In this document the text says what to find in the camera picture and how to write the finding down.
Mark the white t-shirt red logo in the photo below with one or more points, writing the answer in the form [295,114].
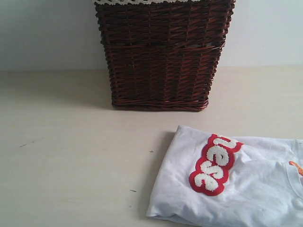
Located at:
[210,180]

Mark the dark brown wicker basket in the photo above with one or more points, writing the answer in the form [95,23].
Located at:
[163,57]

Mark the orange clothing tag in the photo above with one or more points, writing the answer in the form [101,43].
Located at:
[299,169]

